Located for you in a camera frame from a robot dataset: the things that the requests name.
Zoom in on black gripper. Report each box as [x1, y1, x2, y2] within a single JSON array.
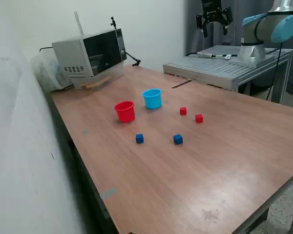
[[196, 0, 233, 39]]

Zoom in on aluminium robot base table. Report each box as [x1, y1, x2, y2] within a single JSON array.
[[163, 45, 293, 104]]

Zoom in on silver cylindrical device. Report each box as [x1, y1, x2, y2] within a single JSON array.
[[197, 51, 217, 59]]

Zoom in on blue plastic cup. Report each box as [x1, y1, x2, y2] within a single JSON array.
[[142, 88, 163, 110]]

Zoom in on red plastic cup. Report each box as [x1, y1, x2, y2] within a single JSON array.
[[114, 100, 136, 123]]

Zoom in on wooden sticks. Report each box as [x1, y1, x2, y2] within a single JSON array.
[[81, 75, 112, 89]]

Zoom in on silver microwave oven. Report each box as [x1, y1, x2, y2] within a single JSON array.
[[51, 28, 127, 85]]

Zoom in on translucent plastic bag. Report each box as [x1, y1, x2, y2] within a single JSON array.
[[30, 52, 74, 93]]

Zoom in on long grey tape strip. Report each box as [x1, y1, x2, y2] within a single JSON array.
[[100, 187, 117, 200]]

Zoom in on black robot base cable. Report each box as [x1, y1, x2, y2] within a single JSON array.
[[266, 42, 283, 101]]

